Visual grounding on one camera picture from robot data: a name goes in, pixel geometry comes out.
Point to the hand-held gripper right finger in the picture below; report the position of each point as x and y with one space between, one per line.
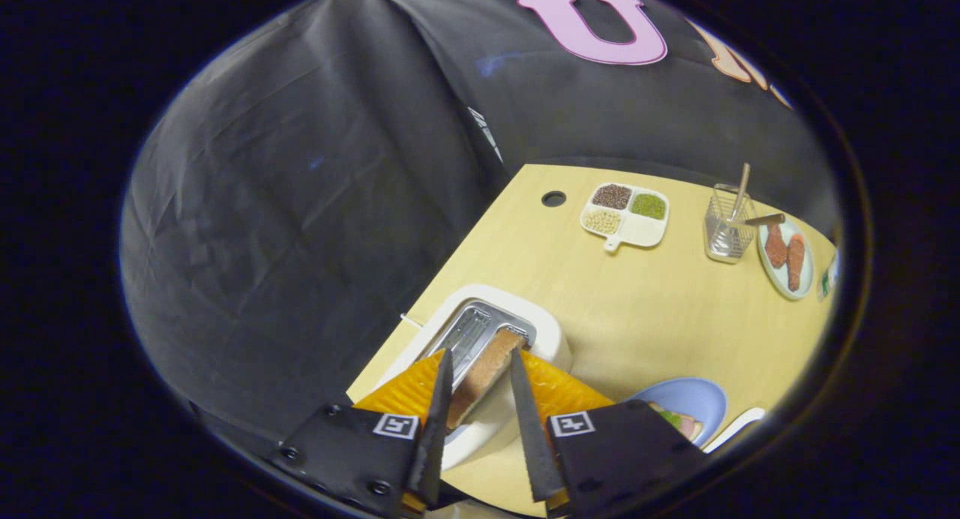
529 436

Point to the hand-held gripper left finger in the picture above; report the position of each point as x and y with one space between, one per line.
435 436

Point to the brown-crust toast slice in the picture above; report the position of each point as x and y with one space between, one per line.
487 369

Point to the green lettuce leaf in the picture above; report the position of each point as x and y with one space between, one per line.
664 415

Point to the white toaster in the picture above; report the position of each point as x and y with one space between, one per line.
547 331

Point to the pink ham slice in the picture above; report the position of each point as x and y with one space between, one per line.
688 427

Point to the blue round plate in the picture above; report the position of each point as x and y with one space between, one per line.
697 395

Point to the white rectangular plate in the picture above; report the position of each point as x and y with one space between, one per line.
731 427

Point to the white divided bean tray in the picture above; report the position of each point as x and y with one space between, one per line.
637 230

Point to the pale green oval plate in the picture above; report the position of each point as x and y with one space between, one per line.
772 275

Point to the brown meat patty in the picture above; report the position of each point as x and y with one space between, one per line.
776 247
796 264

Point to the wooden utensil stick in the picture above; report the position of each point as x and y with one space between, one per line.
742 189
765 220

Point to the clear plastic water bottle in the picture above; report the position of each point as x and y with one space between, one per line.
828 277

